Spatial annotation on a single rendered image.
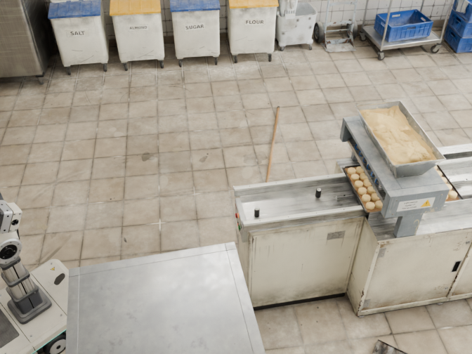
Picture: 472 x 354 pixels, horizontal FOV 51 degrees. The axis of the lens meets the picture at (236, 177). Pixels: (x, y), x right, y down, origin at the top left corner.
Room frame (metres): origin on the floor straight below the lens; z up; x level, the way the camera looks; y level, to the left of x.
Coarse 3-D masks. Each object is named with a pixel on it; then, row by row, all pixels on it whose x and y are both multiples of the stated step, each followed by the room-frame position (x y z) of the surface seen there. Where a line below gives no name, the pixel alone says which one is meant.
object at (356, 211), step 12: (468, 192) 2.15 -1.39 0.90; (276, 216) 1.96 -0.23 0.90; (288, 216) 1.96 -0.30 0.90; (300, 216) 1.96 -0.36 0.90; (312, 216) 1.97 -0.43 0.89; (324, 216) 1.98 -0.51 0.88; (336, 216) 1.99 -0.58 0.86; (348, 216) 2.01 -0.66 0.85; (252, 228) 1.91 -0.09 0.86; (264, 228) 1.92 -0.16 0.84
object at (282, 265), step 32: (288, 192) 2.22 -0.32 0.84; (320, 192) 2.17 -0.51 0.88; (352, 192) 2.22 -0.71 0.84; (320, 224) 1.97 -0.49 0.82; (352, 224) 2.00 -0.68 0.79; (256, 256) 1.90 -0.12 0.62; (288, 256) 1.93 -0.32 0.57; (320, 256) 1.97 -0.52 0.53; (352, 256) 2.01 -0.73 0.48; (256, 288) 1.90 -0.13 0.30; (288, 288) 1.94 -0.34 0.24; (320, 288) 1.98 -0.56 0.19
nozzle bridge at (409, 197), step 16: (352, 128) 2.42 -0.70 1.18; (352, 144) 2.43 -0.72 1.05; (368, 144) 2.26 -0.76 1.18; (368, 160) 2.12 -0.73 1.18; (384, 160) 2.12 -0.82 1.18; (368, 176) 2.15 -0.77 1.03; (384, 176) 1.99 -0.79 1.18; (416, 176) 1.98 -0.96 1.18; (432, 176) 1.98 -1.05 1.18; (384, 192) 2.00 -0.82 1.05; (400, 192) 1.86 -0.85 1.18; (416, 192) 1.86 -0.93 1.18; (432, 192) 1.87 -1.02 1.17; (448, 192) 1.89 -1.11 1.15; (384, 208) 1.85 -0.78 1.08; (400, 208) 1.84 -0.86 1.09; (416, 208) 1.86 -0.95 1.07; (432, 208) 1.87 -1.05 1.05; (400, 224) 1.85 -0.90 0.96; (416, 224) 1.86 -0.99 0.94
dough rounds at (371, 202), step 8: (352, 168) 2.35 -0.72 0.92; (360, 168) 2.35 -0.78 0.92; (352, 176) 2.27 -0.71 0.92; (360, 176) 2.28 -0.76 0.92; (440, 176) 2.29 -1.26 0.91; (360, 184) 2.20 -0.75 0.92; (368, 184) 2.20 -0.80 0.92; (448, 184) 2.20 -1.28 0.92; (360, 192) 2.14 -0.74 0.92; (368, 192) 2.15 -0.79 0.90; (456, 192) 2.13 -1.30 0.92; (368, 200) 2.07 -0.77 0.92; (376, 200) 2.08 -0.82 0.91; (448, 200) 2.09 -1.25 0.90; (368, 208) 2.01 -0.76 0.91; (376, 208) 2.02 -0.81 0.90
